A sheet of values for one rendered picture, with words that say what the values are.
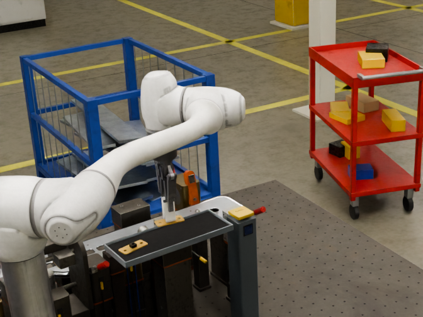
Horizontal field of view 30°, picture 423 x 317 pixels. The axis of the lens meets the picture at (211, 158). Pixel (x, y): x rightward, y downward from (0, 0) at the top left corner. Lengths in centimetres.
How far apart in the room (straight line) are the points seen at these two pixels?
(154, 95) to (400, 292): 128
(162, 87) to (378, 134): 285
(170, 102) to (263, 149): 394
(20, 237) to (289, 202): 202
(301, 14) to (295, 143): 376
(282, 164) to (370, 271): 277
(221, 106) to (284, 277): 111
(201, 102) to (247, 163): 373
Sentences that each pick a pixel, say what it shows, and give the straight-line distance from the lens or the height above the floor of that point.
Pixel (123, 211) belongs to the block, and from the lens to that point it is 284.
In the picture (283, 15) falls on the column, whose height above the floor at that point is 14.
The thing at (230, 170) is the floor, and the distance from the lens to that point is 567.
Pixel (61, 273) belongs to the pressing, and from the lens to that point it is 256.
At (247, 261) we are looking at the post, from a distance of 253.
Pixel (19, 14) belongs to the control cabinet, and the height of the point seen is 20.
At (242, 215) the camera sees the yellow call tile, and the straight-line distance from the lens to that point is 246.
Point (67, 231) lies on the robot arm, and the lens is 166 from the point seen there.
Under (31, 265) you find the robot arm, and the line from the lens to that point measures 182.
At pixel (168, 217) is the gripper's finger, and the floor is 124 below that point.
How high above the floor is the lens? 227
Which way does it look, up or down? 23 degrees down
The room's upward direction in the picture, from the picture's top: 3 degrees counter-clockwise
